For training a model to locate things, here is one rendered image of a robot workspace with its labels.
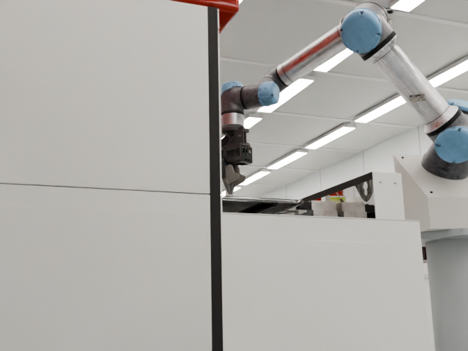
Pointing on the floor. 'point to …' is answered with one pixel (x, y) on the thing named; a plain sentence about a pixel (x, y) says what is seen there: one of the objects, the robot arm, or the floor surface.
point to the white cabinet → (323, 285)
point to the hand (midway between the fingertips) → (228, 190)
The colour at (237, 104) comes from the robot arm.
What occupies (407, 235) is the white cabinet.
